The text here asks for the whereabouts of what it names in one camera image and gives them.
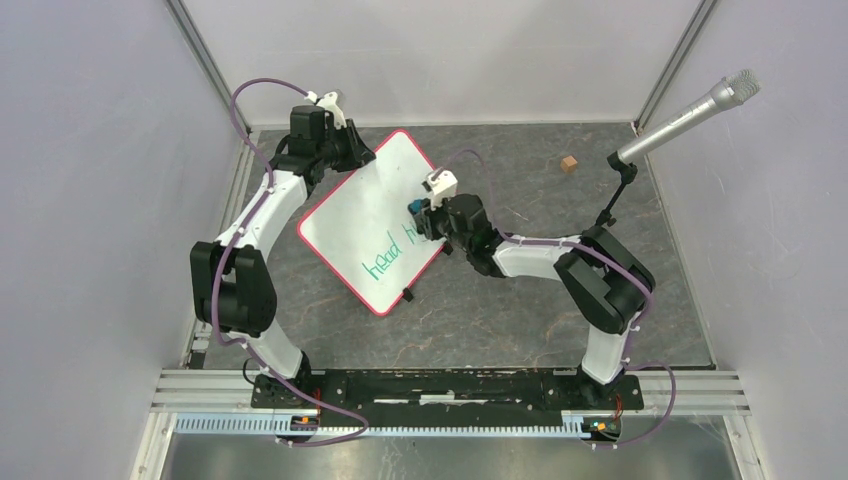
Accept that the far wooden cube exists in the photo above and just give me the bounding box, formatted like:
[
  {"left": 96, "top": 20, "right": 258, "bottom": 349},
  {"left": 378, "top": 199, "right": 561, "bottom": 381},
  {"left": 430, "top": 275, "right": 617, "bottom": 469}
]
[{"left": 560, "top": 155, "right": 579, "bottom": 174}]

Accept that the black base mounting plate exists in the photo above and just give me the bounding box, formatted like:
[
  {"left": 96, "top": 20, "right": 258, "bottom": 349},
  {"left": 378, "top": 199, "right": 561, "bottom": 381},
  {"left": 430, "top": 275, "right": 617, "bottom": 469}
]
[{"left": 251, "top": 368, "right": 645, "bottom": 429}]

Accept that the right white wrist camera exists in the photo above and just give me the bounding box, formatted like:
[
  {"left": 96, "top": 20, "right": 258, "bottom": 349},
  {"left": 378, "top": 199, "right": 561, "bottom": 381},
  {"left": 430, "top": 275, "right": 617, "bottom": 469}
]
[{"left": 424, "top": 168, "right": 458, "bottom": 210}]

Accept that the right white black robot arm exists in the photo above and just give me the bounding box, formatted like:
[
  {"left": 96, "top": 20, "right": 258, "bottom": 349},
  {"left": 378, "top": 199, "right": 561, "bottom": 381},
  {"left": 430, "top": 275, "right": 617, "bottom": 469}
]
[{"left": 407, "top": 194, "right": 655, "bottom": 408}]

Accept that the pink framed whiteboard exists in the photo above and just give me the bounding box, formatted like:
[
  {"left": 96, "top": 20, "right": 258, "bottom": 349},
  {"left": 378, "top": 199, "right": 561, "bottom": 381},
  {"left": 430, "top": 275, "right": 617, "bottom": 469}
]
[{"left": 297, "top": 130, "right": 443, "bottom": 316}]

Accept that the silver microphone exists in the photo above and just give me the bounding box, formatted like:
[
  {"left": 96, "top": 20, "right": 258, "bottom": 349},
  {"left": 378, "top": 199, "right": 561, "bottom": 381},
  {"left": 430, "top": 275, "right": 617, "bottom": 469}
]
[{"left": 607, "top": 69, "right": 761, "bottom": 171}]

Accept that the purple cable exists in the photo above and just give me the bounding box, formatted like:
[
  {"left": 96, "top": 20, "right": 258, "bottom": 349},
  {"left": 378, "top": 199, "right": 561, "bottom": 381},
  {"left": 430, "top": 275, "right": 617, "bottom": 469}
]
[
  {"left": 429, "top": 148, "right": 677, "bottom": 450},
  {"left": 210, "top": 79, "right": 370, "bottom": 448}
]

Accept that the black microphone tripod stand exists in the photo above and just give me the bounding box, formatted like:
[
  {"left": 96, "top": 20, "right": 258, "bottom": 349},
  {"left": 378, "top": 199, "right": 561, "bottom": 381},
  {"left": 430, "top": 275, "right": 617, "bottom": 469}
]
[{"left": 594, "top": 155, "right": 638, "bottom": 226}]

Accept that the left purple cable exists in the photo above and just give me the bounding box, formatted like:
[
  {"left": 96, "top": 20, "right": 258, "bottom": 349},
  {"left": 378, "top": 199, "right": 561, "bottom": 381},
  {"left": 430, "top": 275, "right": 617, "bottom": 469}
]
[{"left": 210, "top": 79, "right": 370, "bottom": 448}]

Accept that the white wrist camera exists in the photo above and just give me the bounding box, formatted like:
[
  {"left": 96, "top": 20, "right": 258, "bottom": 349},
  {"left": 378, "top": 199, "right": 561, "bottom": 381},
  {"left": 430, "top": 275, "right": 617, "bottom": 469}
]
[
  {"left": 424, "top": 168, "right": 458, "bottom": 210},
  {"left": 304, "top": 90, "right": 347, "bottom": 130}
]

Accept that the blue whiteboard eraser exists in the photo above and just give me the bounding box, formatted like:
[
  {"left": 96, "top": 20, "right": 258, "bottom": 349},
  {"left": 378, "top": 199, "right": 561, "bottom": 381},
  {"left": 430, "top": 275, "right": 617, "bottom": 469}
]
[{"left": 407, "top": 199, "right": 425, "bottom": 216}]

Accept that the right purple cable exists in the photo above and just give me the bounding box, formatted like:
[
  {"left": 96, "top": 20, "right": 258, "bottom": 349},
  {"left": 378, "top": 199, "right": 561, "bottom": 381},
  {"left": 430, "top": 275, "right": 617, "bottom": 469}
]
[{"left": 429, "top": 148, "right": 677, "bottom": 450}]

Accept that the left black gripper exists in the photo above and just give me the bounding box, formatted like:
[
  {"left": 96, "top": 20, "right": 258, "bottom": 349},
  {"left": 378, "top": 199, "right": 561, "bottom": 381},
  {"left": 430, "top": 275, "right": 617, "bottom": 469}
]
[{"left": 317, "top": 120, "right": 377, "bottom": 174}]

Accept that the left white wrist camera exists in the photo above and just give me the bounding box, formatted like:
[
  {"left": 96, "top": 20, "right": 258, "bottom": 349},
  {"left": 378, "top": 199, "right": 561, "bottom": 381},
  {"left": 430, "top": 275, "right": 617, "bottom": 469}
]
[{"left": 304, "top": 90, "right": 347, "bottom": 130}]

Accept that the aluminium cable duct rail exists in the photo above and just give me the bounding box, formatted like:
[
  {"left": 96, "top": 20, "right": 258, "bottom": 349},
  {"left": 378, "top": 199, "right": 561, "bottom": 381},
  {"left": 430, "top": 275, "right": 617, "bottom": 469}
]
[{"left": 173, "top": 413, "right": 620, "bottom": 440}]

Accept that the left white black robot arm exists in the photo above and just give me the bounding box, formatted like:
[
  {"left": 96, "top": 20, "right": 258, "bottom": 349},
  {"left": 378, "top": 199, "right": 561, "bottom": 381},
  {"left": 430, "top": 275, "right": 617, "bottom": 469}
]
[{"left": 189, "top": 102, "right": 376, "bottom": 408}]

